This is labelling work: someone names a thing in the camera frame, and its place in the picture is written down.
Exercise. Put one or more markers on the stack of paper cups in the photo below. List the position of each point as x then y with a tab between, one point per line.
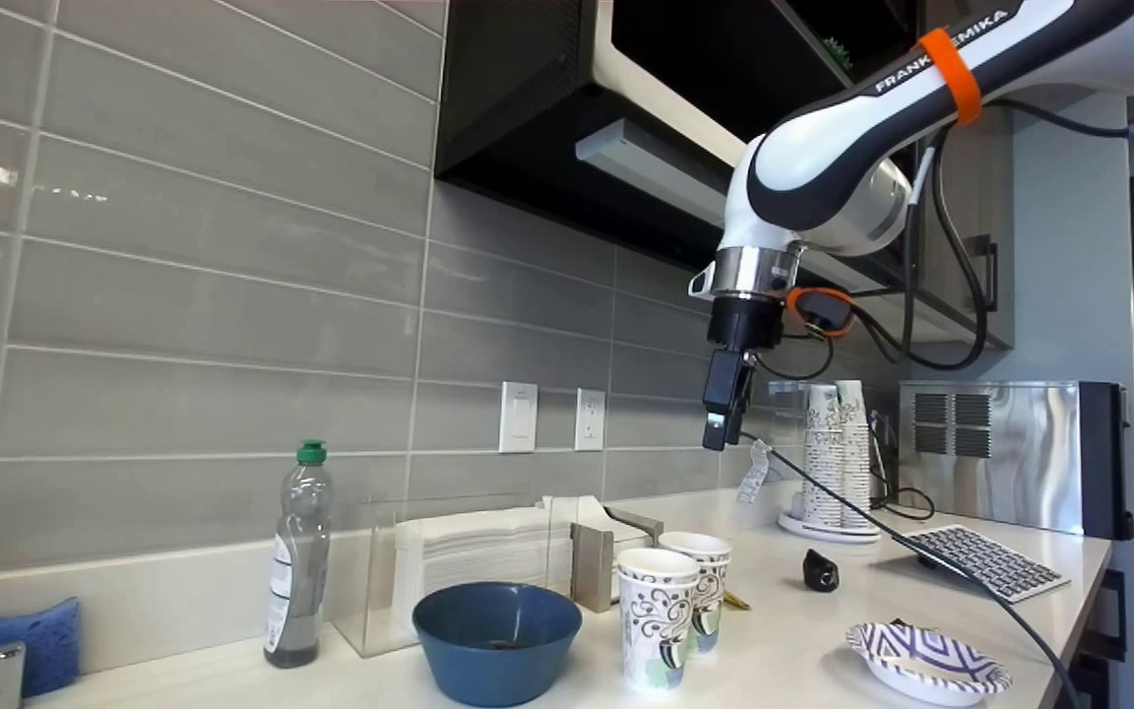
838	463

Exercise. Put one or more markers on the white cup holder base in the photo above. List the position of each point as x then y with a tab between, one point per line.
828	533

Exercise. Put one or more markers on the blue bowl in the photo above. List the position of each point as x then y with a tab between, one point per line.
495	645

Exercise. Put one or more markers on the stainless steel microwave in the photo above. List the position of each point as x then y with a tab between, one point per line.
1010	458

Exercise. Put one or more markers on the white wall socket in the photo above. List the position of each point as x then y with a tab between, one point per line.
590	419

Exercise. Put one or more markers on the patterned paper plate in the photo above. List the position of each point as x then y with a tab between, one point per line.
926	660

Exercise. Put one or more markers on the blue sponge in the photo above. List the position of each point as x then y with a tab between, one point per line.
6	645

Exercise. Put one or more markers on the dark wall cabinet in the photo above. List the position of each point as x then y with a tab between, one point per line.
528	79

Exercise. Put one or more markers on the patterned paper cup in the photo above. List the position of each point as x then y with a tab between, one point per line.
713	591
658	625

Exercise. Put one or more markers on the clear acrylic napkin holder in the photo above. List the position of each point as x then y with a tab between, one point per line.
375	591

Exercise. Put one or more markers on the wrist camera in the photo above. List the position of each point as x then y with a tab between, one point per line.
823	310

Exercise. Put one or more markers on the clear dish soap bottle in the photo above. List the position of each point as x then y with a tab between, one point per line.
297	581

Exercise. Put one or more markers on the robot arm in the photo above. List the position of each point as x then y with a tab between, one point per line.
852	148

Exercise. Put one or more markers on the under-cabinet light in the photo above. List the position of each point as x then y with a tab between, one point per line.
646	162

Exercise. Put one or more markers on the stack of white napkins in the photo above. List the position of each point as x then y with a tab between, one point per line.
488	551

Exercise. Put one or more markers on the white light switch plate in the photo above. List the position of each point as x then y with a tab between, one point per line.
518	418

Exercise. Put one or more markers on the white keyboard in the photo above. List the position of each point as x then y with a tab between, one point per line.
990	561

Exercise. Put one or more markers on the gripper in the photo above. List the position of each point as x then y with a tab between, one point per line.
742	323

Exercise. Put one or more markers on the small black object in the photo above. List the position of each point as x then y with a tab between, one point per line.
820	573

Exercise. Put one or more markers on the small yellow packet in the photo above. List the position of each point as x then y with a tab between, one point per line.
735	600

